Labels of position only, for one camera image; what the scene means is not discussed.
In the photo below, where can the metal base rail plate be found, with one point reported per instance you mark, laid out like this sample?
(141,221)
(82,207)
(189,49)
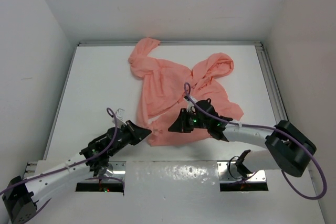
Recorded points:
(115,172)

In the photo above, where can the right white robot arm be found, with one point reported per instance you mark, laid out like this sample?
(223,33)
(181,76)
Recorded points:
(284,148)

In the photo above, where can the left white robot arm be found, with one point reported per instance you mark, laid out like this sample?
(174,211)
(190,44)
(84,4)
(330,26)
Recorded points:
(26,197)

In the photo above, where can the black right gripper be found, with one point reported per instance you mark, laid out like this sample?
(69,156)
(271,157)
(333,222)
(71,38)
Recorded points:
(180,125)

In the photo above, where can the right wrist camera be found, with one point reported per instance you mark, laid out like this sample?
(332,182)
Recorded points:
(191,101)

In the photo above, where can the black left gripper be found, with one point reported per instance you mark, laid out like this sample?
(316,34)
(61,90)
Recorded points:
(137,132)

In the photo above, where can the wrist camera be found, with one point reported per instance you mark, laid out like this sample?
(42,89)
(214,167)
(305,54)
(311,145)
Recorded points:
(191,101)
(119,113)

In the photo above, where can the salmon pink hooded jacket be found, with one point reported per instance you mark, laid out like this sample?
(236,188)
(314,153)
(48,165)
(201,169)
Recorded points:
(162,95)

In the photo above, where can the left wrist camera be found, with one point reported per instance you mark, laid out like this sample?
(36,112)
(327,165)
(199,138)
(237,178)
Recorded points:
(119,113)

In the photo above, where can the aluminium frame rail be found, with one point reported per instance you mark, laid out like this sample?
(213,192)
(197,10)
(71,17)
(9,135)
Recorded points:
(101,76)

